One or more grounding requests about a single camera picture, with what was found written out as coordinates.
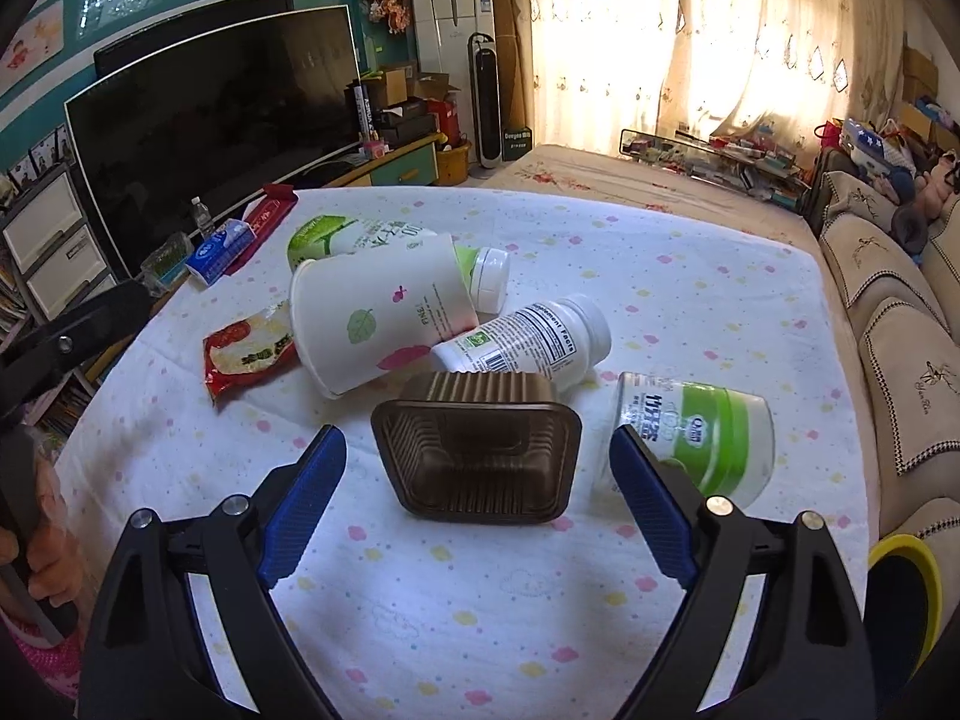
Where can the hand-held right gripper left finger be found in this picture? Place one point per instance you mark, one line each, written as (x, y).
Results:
(300, 510)

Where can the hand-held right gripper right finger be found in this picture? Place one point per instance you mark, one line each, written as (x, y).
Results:
(652, 510)

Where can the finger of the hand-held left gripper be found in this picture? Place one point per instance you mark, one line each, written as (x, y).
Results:
(82, 330)

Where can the green labelled clear bottle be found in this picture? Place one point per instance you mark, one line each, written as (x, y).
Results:
(712, 435)

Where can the red white snack packet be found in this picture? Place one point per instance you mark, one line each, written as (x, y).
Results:
(244, 356)

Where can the brown ribbed plastic tray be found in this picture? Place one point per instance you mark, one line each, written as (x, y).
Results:
(480, 457)

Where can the white leaf print paper cup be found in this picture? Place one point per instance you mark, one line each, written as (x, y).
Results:
(375, 322)

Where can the white pill bottle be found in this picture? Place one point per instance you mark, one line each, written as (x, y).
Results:
(525, 341)

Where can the yellow rimmed dark bin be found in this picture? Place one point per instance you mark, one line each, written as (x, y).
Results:
(904, 544)

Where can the green label white cap bottle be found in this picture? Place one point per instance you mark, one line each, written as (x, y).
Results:
(487, 277)

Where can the person's left hand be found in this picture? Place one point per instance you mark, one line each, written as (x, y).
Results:
(60, 540)

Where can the white storage drawers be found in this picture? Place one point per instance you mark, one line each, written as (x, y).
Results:
(52, 240)

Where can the blue tissue pack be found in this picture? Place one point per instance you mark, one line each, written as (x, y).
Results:
(217, 247)

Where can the clear water bottle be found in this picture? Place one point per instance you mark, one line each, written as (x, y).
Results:
(201, 217)

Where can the white dotted tablecloth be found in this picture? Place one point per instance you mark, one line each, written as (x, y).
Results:
(465, 600)

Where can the red flat packet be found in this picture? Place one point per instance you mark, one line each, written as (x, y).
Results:
(270, 210)

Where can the large curved television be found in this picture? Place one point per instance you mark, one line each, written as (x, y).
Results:
(210, 127)

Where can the beige sofa with deer covers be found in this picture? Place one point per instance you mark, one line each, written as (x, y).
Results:
(900, 360)

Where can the black flat monitor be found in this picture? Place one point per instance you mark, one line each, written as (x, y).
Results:
(187, 30)

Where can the beige floral sheet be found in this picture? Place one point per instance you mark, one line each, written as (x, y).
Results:
(600, 172)

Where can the black white printed tube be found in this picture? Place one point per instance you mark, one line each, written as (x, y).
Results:
(367, 109)

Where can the cluttered glass coffee table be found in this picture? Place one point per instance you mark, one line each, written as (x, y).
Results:
(712, 154)

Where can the yellow bucket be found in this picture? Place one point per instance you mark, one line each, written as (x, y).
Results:
(454, 165)

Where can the open brown cardboard box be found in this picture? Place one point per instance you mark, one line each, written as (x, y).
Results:
(390, 86)
(431, 86)

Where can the black white tower fan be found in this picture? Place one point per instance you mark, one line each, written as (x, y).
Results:
(485, 105)

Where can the cream embroidered curtain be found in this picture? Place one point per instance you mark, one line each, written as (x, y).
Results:
(600, 30)
(772, 37)

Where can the white standing air conditioner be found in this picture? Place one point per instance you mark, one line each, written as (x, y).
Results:
(450, 7)

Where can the stack of cardboard boxes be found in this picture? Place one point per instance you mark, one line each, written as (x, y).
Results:
(919, 67)

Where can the cartoon wall picture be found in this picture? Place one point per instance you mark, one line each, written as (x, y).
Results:
(30, 41)

